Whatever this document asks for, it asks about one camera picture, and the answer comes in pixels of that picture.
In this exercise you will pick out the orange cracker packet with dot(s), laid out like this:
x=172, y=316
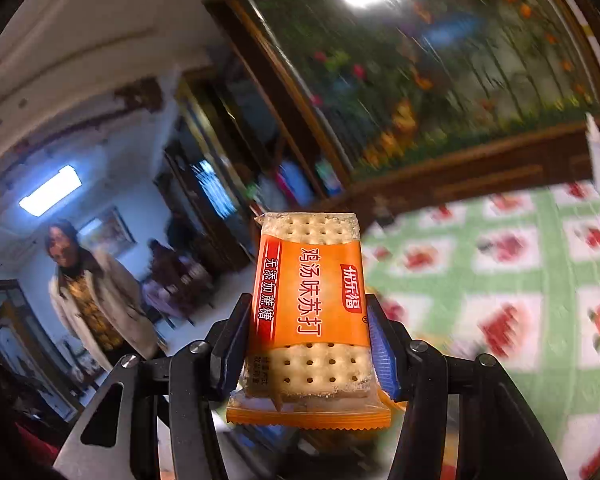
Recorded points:
x=310, y=300

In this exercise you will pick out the framed wall picture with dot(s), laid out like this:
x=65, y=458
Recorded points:
x=107, y=231

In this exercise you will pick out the planted glass display tank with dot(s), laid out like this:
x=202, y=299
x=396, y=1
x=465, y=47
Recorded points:
x=455, y=60

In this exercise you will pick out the red thermos flask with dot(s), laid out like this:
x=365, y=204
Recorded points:
x=281, y=183

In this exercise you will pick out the small white bottle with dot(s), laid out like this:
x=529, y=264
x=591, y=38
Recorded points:
x=596, y=155

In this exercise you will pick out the ceiling light panel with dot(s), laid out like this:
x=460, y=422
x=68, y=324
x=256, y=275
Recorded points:
x=50, y=191

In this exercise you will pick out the large clear water bottle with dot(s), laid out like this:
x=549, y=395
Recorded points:
x=329, y=176

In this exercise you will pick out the barred window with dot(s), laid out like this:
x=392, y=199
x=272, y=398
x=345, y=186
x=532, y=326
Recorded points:
x=212, y=189

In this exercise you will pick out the green fruit-print tablecloth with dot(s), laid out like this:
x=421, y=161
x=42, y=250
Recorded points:
x=530, y=280

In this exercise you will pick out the dark jar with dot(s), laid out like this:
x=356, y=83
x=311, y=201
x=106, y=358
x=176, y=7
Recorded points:
x=383, y=211

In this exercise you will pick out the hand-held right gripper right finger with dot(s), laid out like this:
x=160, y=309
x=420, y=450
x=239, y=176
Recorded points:
x=381, y=357

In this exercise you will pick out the dark wood glazed cabinet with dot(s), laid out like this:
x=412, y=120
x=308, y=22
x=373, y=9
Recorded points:
x=15, y=340

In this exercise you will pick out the blue thermos flask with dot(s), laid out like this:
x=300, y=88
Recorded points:
x=298, y=181

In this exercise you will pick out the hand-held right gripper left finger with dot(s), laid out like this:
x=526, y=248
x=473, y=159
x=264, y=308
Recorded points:
x=230, y=357

